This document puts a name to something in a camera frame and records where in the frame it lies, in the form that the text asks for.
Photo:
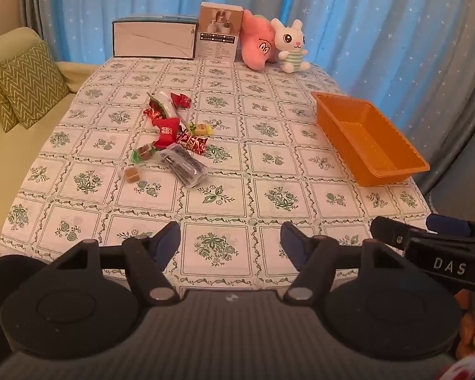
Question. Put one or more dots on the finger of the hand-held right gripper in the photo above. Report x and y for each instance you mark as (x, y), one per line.
(447, 223)
(439, 257)

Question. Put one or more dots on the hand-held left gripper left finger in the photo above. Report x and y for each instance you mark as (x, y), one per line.
(168, 241)

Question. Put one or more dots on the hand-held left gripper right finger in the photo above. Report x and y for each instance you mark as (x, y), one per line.
(295, 245)

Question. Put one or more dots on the caramel candy clear wrapper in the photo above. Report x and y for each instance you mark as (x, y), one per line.
(132, 174)

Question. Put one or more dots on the dark clear snack packet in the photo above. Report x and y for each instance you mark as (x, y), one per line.
(182, 164)

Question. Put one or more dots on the green brown candy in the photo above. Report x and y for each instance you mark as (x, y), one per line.
(144, 152)

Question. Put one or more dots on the red square candy packet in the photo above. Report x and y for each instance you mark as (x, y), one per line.
(169, 126)

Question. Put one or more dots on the orange plastic tray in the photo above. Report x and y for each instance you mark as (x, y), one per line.
(364, 142)

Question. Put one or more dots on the yellow green candy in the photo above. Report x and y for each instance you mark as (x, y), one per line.
(200, 129)

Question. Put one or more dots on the red green foil candy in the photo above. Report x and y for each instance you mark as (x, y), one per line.
(153, 114)

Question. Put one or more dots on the white red long snack packet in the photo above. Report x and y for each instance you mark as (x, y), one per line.
(167, 105)

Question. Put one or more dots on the red twist-wrapped candy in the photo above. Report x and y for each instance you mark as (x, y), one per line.
(181, 99)

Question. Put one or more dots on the grey lace-trimmed furniture cover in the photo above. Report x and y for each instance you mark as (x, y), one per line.
(471, 174)

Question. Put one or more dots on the floral green white tablecloth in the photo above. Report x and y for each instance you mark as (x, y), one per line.
(261, 166)

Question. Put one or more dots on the red white patterned clothing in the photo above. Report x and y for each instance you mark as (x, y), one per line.
(471, 370)

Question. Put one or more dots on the yellow green sofa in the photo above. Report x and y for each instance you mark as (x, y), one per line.
(16, 154)

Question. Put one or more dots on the white bunny plush toy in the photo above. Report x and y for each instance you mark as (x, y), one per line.
(292, 47)

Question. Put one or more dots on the small green zigzag pillow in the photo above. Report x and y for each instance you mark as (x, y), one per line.
(6, 120)

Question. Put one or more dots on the white box teal top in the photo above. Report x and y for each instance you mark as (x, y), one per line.
(154, 39)

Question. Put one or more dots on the pink plush toy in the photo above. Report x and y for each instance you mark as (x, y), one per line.
(257, 43)

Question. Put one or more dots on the large green zigzag pillow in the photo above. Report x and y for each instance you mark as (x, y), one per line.
(29, 83)

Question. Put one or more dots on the beige product carton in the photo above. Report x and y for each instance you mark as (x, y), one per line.
(217, 35)

